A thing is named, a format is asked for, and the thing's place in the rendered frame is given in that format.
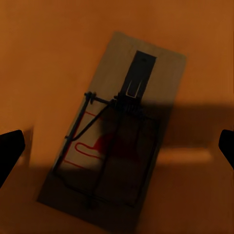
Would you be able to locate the cabinet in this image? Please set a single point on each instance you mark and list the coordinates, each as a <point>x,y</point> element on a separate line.
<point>49,53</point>

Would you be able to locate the mousetrap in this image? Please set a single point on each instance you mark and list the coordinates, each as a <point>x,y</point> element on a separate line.
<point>104,166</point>

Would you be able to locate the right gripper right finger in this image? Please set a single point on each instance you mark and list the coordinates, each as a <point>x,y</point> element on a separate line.
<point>226,145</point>

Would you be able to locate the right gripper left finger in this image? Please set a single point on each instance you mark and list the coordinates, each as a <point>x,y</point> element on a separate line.
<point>12,145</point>

